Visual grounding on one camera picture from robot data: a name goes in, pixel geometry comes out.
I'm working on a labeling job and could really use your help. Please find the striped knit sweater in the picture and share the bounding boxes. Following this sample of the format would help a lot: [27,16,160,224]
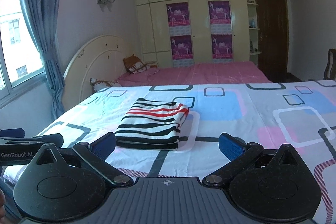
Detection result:
[114,98,189,150]

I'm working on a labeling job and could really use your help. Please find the window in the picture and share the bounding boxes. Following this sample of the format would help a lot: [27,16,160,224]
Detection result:
[1,0,45,107]

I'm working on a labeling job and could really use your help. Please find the white patterned pillow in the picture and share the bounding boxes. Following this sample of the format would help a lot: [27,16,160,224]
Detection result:
[89,78,121,92]

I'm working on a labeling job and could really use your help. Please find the cream curved headboard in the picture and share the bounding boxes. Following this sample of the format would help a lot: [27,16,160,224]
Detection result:
[62,35,133,111]

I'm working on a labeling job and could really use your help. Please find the patterned white bed sheet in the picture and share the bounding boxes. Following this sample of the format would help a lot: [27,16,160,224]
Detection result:
[3,80,335,223]

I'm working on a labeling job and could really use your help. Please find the pink bed cover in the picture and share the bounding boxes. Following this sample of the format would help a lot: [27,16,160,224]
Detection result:
[117,61,270,86]

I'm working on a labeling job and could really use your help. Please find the dark wooden chair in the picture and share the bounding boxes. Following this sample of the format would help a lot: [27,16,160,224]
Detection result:
[323,49,336,80]

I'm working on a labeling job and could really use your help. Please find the dark wooden door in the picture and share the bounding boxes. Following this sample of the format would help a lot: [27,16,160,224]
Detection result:
[256,0,289,83]

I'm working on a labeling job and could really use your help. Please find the lower right purple poster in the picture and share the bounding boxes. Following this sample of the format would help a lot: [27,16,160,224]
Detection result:
[211,34,234,64]

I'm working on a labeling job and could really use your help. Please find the purple poster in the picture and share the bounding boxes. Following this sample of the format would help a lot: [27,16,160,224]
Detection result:
[166,2,191,37]
[170,35,194,68]
[211,34,234,64]
[209,1,232,35]

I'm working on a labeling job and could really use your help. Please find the lower left purple poster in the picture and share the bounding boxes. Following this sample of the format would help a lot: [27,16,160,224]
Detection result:
[170,35,194,68]

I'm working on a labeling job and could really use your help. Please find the blue curtain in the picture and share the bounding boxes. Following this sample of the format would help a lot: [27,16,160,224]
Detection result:
[20,0,65,119]

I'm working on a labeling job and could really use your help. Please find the upper left purple poster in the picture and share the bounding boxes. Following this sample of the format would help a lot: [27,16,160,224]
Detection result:
[166,2,191,37]

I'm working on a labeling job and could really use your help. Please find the upper right purple poster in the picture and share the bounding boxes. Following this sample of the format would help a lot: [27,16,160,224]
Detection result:
[209,1,232,35]

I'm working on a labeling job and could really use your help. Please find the corner wall shelves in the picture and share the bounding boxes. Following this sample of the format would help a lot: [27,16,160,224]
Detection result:
[247,0,261,66]

